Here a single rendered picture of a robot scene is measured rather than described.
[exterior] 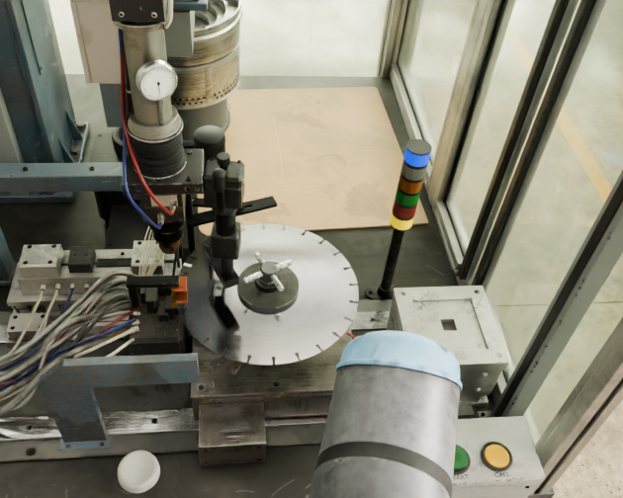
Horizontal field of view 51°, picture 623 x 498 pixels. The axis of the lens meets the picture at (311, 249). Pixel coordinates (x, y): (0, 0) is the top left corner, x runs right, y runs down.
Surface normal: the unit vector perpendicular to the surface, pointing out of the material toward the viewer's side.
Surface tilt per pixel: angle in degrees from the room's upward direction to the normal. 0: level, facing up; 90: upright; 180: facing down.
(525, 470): 0
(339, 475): 41
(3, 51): 90
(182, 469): 0
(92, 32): 90
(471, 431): 0
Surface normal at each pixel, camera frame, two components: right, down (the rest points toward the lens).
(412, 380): 0.22, -0.65
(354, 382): -0.59, -0.65
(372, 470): -0.13, -0.70
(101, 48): 0.10, 0.73
